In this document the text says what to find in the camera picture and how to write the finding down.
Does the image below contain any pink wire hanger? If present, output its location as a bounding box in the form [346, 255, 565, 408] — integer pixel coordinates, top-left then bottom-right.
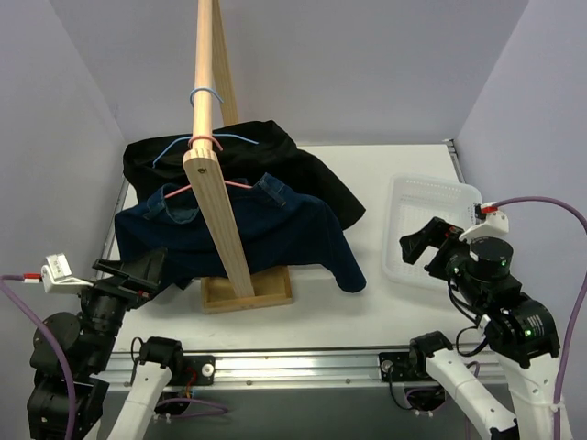
[164, 135, 252, 199]

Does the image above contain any dark blue denim skirt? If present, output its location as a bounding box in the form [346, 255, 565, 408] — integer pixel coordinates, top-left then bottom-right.
[115, 174, 367, 293]

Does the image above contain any black pleated skirt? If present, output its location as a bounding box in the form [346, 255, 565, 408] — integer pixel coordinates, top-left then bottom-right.
[123, 120, 366, 230]

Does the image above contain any blue wire hanger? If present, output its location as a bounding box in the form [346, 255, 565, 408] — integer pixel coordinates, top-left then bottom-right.
[152, 86, 258, 169]

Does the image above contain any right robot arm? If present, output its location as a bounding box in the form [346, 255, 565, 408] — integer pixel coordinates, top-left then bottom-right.
[399, 217, 572, 439]

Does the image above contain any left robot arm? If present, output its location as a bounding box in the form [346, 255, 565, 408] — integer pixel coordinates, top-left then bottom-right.
[27, 248, 185, 439]

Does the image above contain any white plastic basket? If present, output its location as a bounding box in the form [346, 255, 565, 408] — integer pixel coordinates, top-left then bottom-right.
[382, 173, 482, 292]

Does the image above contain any wooden clothes rack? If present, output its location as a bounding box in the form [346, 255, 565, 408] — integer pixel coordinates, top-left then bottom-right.
[183, 1, 293, 314]

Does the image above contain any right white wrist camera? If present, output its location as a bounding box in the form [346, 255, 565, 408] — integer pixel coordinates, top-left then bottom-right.
[459, 203, 510, 243]

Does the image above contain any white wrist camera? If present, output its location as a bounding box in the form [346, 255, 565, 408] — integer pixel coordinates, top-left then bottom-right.
[23, 253, 94, 294]
[459, 203, 510, 243]

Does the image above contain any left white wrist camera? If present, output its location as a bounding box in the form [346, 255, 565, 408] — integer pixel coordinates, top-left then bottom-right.
[23, 253, 94, 294]

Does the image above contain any aluminium mounting rail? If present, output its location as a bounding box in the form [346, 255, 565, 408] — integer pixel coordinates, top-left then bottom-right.
[98, 350, 505, 391]

